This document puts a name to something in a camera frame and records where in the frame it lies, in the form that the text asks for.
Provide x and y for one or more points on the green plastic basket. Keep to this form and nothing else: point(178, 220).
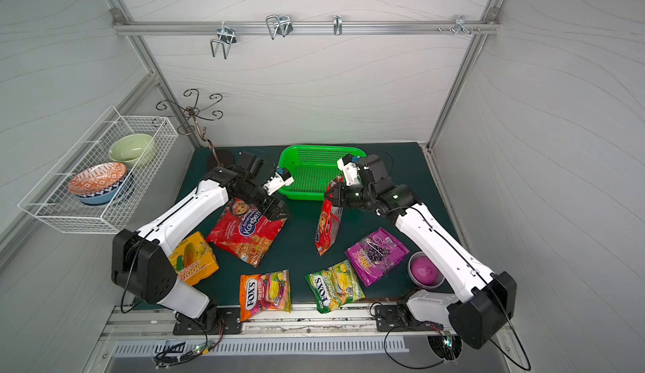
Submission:
point(312, 168)

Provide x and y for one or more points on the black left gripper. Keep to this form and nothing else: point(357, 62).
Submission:
point(269, 204)

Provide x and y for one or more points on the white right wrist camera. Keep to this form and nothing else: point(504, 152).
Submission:
point(349, 170)

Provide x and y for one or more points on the red candy bag with doll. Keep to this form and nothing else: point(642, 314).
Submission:
point(328, 226)

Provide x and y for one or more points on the copper wire stand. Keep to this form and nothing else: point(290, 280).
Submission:
point(194, 115)

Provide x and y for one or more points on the blue bowl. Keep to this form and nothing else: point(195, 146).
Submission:
point(118, 190)

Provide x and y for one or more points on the small metal hook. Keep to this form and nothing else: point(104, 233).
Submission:
point(338, 25)

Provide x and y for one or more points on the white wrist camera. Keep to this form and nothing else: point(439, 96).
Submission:
point(349, 170)
point(281, 178)

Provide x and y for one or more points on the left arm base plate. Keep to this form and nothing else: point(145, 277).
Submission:
point(212, 321)

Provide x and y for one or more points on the yellow candy bag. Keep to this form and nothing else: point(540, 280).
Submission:
point(194, 260)

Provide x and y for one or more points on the metal double hook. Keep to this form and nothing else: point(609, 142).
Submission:
point(223, 42)

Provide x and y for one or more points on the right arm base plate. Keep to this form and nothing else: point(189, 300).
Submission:
point(389, 316)

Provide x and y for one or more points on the green Fox's candy bag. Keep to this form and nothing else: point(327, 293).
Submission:
point(335, 286)

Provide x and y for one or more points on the purple bowl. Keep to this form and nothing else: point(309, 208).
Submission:
point(423, 272)

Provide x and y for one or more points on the aluminium top rail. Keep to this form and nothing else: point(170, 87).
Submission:
point(300, 28)

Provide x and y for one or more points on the metal bracket hook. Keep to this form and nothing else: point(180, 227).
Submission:
point(459, 27)

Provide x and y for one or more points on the metal loop hook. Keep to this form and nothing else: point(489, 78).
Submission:
point(278, 25)

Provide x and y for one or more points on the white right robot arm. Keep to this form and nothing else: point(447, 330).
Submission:
point(483, 301)

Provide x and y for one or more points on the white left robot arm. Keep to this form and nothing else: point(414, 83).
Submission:
point(141, 259)

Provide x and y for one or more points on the orange Fox's candy bag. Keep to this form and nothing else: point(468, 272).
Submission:
point(264, 292)

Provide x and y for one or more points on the light green bowl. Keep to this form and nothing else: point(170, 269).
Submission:
point(136, 150)

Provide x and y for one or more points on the red candy bag with buildings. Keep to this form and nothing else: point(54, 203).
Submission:
point(244, 232)

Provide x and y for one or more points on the white wire wall basket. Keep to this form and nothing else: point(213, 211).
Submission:
point(50, 202)

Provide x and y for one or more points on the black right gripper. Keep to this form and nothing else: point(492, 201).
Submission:
point(335, 193)

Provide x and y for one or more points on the orange patterned bowl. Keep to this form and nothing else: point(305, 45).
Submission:
point(97, 177)

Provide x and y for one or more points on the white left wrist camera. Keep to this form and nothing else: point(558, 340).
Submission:
point(281, 178)

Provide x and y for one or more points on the purple candy bag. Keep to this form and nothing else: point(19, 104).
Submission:
point(375, 255)

